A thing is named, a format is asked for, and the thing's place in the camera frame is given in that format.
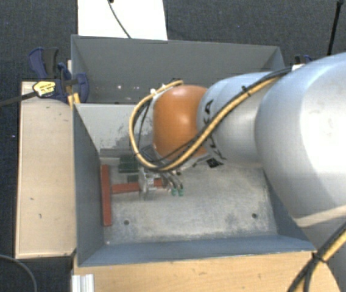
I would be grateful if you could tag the pale wood board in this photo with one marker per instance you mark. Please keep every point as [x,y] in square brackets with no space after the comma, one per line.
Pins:
[46,178]

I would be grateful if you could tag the grey metal bin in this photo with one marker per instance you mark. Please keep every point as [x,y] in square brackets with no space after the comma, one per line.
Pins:
[191,211]

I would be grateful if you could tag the dark green flat block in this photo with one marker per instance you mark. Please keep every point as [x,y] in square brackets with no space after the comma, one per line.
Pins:
[128,164]

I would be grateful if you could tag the red-brown flat block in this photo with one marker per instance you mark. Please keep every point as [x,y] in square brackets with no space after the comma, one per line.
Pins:
[106,199]
[125,188]

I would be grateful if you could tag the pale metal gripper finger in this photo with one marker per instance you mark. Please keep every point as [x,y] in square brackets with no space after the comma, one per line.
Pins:
[149,190]
[142,181]

